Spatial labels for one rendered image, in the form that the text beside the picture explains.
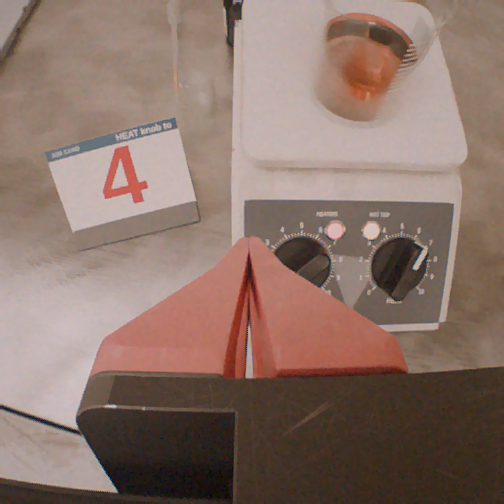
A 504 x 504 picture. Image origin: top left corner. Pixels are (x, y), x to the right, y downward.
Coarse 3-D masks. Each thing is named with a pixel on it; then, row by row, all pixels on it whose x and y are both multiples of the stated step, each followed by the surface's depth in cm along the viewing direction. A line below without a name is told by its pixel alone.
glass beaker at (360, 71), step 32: (352, 0) 17; (384, 0) 16; (416, 0) 15; (448, 0) 13; (320, 32) 15; (352, 32) 13; (384, 32) 13; (416, 32) 13; (320, 64) 17; (352, 64) 15; (384, 64) 14; (416, 64) 15; (320, 96) 18; (352, 96) 17; (384, 96) 17
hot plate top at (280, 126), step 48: (288, 0) 22; (288, 48) 21; (432, 48) 21; (288, 96) 20; (432, 96) 20; (240, 144) 20; (288, 144) 19; (336, 144) 19; (384, 144) 19; (432, 144) 19
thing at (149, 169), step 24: (120, 144) 25; (144, 144) 25; (168, 144) 25; (72, 168) 25; (96, 168) 25; (120, 168) 26; (144, 168) 26; (168, 168) 26; (72, 192) 26; (96, 192) 26; (120, 192) 26; (144, 192) 26; (168, 192) 27; (72, 216) 26; (96, 216) 27
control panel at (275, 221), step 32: (256, 224) 21; (288, 224) 21; (320, 224) 21; (352, 224) 21; (384, 224) 21; (416, 224) 21; (448, 224) 21; (352, 256) 21; (448, 256) 21; (320, 288) 22; (352, 288) 22; (416, 288) 22; (384, 320) 22; (416, 320) 22
